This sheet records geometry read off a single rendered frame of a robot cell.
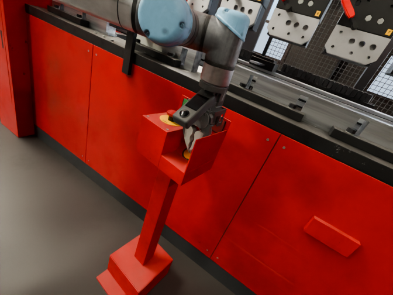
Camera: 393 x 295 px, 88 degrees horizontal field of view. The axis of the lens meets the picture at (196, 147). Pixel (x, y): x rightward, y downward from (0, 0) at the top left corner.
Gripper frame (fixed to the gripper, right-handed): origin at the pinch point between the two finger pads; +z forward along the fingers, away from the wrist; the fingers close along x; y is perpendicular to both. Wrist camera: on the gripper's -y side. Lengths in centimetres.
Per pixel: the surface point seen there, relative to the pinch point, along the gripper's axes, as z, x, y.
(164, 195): 19.5, 2.7, -3.2
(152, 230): 38.0, 2.9, -4.7
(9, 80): 31, 141, -7
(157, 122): -5.1, 10.2, -4.6
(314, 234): 19, -43, 27
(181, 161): 2.5, -0.5, -3.2
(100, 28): -14, 92, 25
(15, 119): 58, 139, -9
